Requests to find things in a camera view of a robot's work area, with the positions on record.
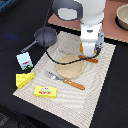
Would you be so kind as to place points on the light blue milk carton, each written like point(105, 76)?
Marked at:
point(24, 61)

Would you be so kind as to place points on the beige woven placemat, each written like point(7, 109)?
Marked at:
point(71, 104)

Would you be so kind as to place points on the pink toy stove board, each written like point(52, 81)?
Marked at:
point(110, 28)

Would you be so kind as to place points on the yellow toy cheese wedge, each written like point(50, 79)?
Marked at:
point(23, 79)

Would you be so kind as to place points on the wooden handled toy fork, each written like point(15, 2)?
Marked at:
point(55, 77)

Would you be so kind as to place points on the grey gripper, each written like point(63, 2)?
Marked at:
point(90, 41)

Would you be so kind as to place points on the grey toy saucepan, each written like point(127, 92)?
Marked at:
point(44, 37)

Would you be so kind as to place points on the beige toy bowl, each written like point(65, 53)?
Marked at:
point(122, 15)

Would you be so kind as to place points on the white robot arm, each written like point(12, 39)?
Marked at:
point(91, 15)

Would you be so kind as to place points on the wooden handled toy knife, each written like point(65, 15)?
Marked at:
point(90, 60)

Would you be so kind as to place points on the yellow toy butter box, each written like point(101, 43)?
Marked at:
point(50, 92)

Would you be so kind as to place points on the orange toy bread loaf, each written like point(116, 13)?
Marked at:
point(81, 48)

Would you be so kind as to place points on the round wooden plate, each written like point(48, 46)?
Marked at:
point(68, 66)

